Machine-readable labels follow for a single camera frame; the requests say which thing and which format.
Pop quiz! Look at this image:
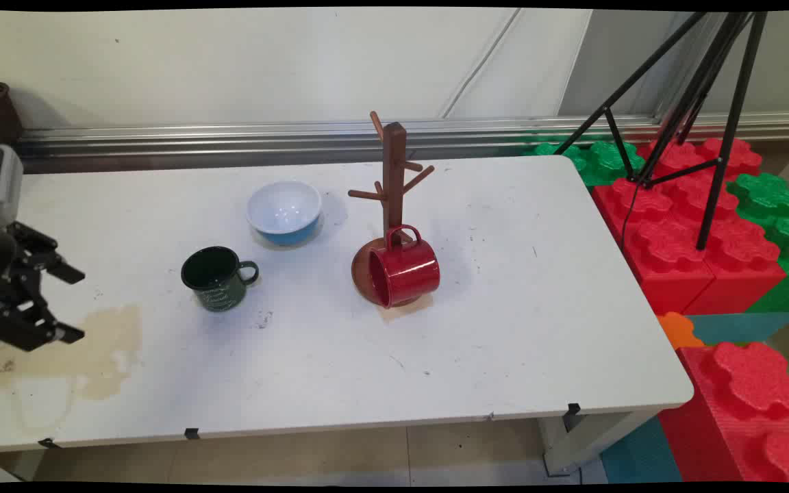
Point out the red enamel mug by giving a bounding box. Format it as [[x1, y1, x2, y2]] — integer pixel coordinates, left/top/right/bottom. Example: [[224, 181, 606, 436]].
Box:
[[367, 224, 441, 309]]

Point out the dark green enamel mug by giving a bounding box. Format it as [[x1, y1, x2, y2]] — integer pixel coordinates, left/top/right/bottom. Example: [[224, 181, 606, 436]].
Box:
[[181, 246, 260, 313]]

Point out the blue and white bowl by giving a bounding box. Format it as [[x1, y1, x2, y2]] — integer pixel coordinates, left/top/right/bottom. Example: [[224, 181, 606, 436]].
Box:
[[245, 179, 323, 247]]

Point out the brown wooden mug tree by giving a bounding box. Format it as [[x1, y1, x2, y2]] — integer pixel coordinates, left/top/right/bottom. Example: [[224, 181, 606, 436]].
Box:
[[347, 111, 436, 307]]

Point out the white table leg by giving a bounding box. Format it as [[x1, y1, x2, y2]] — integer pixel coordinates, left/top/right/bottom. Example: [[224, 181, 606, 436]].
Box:
[[537, 409, 657, 477]]

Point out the green foam block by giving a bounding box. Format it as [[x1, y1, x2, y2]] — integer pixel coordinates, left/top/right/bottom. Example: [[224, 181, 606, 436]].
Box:
[[727, 171, 789, 315], [522, 140, 646, 188]]

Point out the teal foam block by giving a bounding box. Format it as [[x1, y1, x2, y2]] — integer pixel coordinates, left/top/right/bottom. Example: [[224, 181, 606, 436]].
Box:
[[599, 416, 684, 484], [685, 311, 789, 347]]

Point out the orange foam block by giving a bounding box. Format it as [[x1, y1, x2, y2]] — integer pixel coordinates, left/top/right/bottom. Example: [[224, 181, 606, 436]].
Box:
[[655, 311, 706, 351]]

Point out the large red foam block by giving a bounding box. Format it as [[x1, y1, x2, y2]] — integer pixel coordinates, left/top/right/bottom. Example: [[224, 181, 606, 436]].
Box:
[[657, 340, 789, 484]]

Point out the metal wall rail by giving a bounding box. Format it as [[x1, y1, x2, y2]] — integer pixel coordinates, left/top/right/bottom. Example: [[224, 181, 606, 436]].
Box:
[[14, 112, 789, 173]]

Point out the black camera tripod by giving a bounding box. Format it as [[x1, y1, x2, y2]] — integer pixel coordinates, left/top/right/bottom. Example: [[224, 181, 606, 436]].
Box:
[[553, 12, 769, 251]]

